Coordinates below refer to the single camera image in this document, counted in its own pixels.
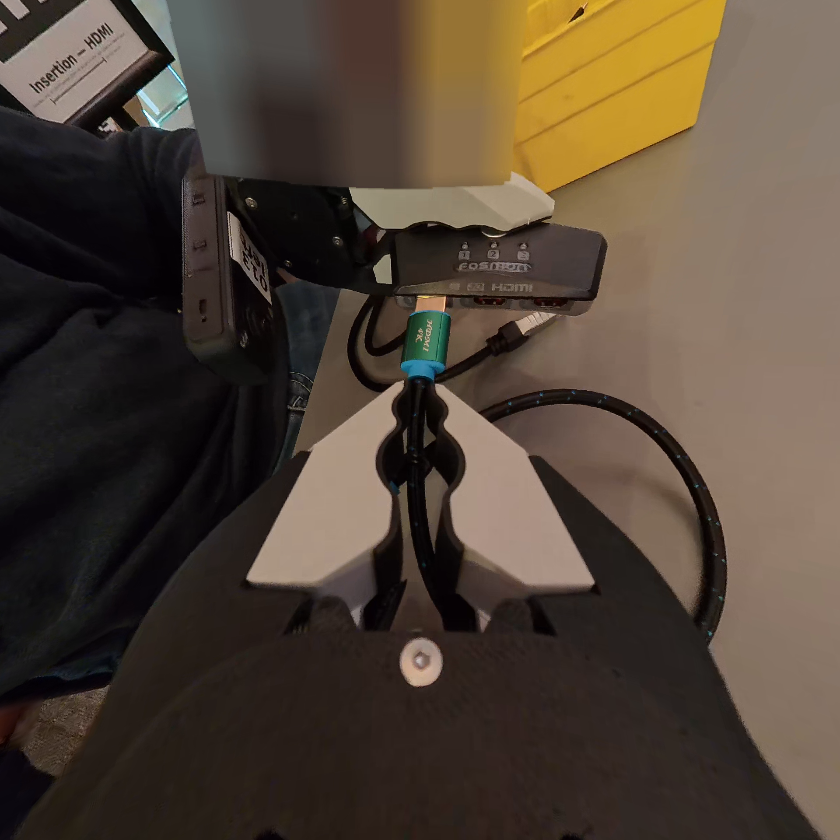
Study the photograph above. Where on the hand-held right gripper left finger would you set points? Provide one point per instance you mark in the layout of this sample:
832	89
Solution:
321	525

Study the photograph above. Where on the yellow plastic bin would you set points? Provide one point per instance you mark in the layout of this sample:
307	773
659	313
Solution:
610	85

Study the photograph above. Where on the framed marker sign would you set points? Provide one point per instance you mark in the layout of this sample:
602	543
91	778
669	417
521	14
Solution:
65	65

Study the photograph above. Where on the person's blue jeans leg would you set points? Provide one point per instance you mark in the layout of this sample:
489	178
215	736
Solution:
308	328

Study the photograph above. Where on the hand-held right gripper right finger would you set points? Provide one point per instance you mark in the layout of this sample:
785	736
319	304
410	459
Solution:
518	525

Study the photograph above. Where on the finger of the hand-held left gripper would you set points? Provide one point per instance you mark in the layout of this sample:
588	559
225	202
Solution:
380	269
459	207

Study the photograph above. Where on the person's dark sweater torso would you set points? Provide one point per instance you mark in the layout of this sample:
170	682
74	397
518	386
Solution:
98	459

